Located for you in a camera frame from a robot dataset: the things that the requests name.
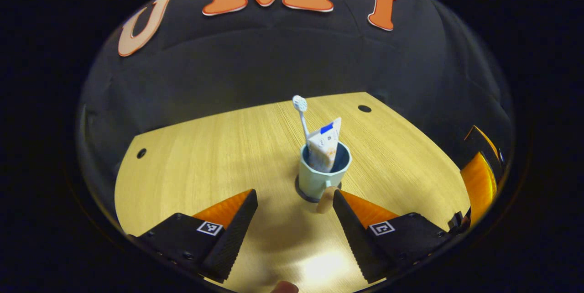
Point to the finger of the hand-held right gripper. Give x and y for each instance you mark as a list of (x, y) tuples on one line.
[(486, 144), (479, 183)]

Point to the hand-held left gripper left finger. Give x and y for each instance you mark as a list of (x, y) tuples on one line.
[(237, 229)]

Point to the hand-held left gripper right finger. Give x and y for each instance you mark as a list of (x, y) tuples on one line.
[(349, 229)]

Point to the dark round coaster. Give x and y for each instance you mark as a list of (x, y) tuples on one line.
[(303, 197)]

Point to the white toothpaste tube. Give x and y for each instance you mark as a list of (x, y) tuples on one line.
[(325, 147)]

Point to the white toothbrush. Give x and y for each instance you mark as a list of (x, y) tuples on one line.
[(299, 103)]

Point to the wooden desktop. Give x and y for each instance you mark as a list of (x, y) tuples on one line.
[(205, 160)]

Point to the black backdrop cloth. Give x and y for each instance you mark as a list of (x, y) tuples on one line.
[(273, 65)]

